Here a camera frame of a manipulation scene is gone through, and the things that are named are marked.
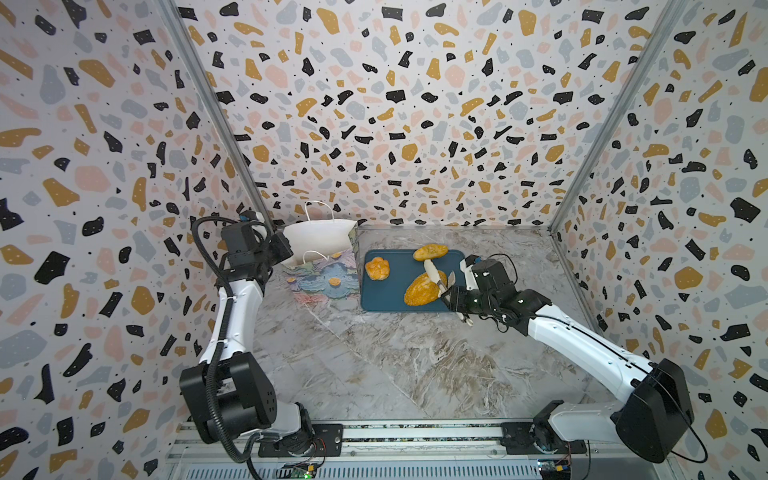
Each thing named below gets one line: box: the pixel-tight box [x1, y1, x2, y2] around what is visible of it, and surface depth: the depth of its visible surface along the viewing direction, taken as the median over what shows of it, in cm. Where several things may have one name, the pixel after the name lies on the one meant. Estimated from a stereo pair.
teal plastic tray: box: [361, 262, 451, 312], surface depth 102 cm
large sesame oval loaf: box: [404, 270, 447, 307], surface depth 99 cm
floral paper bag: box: [281, 220, 359, 303], surface depth 89 cm
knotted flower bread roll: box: [365, 256, 390, 281], surface depth 106 cm
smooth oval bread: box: [413, 244, 449, 261], surface depth 112 cm
